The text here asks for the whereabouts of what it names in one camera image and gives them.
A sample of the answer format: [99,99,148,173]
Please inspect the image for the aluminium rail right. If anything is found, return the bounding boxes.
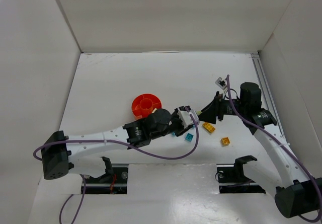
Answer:
[251,52,285,136]

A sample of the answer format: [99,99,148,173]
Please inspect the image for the yellow long lego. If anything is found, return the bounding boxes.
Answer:
[202,122,216,134]

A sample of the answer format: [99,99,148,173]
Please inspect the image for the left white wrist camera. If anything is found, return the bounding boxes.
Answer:
[178,110,200,129]

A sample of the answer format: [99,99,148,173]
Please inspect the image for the yellow small lego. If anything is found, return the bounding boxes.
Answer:
[221,137,230,146]

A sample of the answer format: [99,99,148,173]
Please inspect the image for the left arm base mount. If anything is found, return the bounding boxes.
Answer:
[85,157,129,195]

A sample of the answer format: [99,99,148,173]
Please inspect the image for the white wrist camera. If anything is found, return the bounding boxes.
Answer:
[178,110,200,129]
[215,77,228,90]

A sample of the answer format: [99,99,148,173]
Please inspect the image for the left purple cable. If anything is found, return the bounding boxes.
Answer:
[32,105,201,224]

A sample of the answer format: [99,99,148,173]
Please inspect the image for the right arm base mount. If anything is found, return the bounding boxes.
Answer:
[215,156,266,194]

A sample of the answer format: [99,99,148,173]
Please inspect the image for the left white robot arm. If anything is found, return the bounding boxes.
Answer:
[39,106,199,180]

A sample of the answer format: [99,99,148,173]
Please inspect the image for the purple cable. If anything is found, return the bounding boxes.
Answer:
[32,105,201,224]
[225,74,322,222]

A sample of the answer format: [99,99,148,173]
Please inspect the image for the orange round divided container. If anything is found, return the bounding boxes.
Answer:
[131,94,162,120]

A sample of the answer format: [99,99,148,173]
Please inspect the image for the cyan square lego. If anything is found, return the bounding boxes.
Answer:
[185,133,194,142]

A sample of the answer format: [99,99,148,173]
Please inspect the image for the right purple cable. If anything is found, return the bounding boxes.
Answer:
[225,74,322,222]

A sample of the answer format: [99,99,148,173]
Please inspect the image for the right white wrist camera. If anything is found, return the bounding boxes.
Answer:
[215,77,228,90]

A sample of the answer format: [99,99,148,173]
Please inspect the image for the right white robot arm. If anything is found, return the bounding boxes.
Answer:
[199,79,321,223]

